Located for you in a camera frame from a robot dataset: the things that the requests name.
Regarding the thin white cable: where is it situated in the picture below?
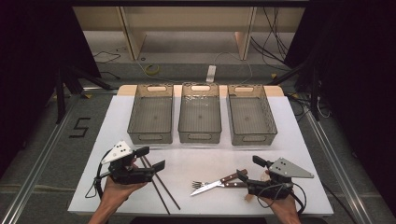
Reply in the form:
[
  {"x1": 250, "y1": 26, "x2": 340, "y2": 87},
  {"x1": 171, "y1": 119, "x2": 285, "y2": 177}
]
[{"x1": 214, "y1": 51, "x2": 253, "y2": 86}]

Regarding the transparent grey plastic bin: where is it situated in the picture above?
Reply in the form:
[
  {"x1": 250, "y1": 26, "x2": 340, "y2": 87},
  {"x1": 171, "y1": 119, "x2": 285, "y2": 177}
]
[
  {"x1": 226, "y1": 83, "x2": 278, "y2": 147},
  {"x1": 177, "y1": 81, "x2": 222, "y2": 145},
  {"x1": 126, "y1": 83, "x2": 175, "y2": 146}
]

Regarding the person's left hand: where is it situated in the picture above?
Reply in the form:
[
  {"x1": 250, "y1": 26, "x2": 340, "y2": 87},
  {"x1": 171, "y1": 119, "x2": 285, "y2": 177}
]
[{"x1": 103, "y1": 159, "x2": 148, "y2": 204}]

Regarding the wooden-handled fork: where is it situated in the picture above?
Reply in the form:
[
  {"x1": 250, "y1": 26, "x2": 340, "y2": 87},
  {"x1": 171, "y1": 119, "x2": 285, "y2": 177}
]
[{"x1": 191, "y1": 180, "x2": 248, "y2": 189}]

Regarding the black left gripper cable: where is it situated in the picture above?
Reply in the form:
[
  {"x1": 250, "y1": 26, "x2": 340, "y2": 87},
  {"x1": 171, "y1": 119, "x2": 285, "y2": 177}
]
[{"x1": 84, "y1": 148, "x2": 112, "y2": 200}]

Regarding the dark brown chopstick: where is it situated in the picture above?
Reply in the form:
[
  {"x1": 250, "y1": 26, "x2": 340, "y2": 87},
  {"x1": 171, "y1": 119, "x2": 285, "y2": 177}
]
[
  {"x1": 143, "y1": 155, "x2": 181, "y2": 211},
  {"x1": 138, "y1": 156, "x2": 171, "y2": 216}
]

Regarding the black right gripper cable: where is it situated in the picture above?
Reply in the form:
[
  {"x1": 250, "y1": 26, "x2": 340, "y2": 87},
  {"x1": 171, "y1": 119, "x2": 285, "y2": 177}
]
[{"x1": 256, "y1": 181, "x2": 308, "y2": 217}]

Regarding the light wooden shelf unit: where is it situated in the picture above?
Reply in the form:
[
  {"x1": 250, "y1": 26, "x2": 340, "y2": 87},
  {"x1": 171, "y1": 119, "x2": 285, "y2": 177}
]
[{"x1": 72, "y1": 6, "x2": 306, "y2": 62}]

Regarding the yellow tape roll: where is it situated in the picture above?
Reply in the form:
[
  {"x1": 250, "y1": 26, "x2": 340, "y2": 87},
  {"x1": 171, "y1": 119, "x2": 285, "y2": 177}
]
[{"x1": 145, "y1": 63, "x2": 161, "y2": 76}]

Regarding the aluminium floor rail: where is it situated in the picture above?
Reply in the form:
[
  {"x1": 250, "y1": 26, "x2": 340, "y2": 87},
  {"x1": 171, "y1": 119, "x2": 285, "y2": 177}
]
[
  {"x1": 302, "y1": 106, "x2": 374, "y2": 224},
  {"x1": 0, "y1": 92, "x2": 82, "y2": 224}
]

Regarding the black curtain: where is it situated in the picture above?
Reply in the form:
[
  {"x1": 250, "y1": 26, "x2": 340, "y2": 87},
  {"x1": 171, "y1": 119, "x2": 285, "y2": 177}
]
[
  {"x1": 0, "y1": 0, "x2": 102, "y2": 176},
  {"x1": 283, "y1": 0, "x2": 396, "y2": 216}
]

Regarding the white power strip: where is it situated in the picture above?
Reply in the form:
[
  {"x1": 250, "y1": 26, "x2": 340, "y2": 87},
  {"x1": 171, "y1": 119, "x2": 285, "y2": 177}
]
[{"x1": 205, "y1": 64, "x2": 217, "y2": 84}]

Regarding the wooden-handled table knife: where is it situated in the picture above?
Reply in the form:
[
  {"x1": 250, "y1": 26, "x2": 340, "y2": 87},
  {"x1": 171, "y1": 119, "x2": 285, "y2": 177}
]
[{"x1": 190, "y1": 168, "x2": 249, "y2": 197}]

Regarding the thin black floor cable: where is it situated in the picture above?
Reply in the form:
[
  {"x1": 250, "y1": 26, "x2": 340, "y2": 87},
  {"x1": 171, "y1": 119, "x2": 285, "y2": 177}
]
[{"x1": 92, "y1": 50, "x2": 122, "y2": 65}]

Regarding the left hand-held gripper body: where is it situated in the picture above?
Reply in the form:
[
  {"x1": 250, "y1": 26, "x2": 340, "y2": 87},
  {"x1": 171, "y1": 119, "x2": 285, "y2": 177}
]
[{"x1": 101, "y1": 140, "x2": 155, "y2": 186}]

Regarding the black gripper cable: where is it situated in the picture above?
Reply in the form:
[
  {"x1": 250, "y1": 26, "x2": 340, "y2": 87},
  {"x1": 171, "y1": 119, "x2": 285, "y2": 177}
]
[
  {"x1": 84, "y1": 148, "x2": 112, "y2": 200},
  {"x1": 256, "y1": 181, "x2": 308, "y2": 217}
]

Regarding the black metal stand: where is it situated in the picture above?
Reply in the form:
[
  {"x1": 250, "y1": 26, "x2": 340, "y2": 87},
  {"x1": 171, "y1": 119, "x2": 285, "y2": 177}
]
[
  {"x1": 268, "y1": 59, "x2": 322, "y2": 121},
  {"x1": 55, "y1": 65, "x2": 114, "y2": 125}
]

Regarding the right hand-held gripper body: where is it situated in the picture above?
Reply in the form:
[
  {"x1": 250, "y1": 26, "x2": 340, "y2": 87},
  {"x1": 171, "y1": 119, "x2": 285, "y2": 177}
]
[{"x1": 246, "y1": 157, "x2": 315, "y2": 201}]

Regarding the bundle of black cables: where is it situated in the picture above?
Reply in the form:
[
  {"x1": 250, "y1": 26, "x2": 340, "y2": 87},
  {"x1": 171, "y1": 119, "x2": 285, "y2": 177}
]
[{"x1": 249, "y1": 7, "x2": 291, "y2": 63}]

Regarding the person's right hand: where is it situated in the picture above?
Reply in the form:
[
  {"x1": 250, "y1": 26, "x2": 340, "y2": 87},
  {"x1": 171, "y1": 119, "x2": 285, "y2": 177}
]
[{"x1": 260, "y1": 169, "x2": 300, "y2": 219}]

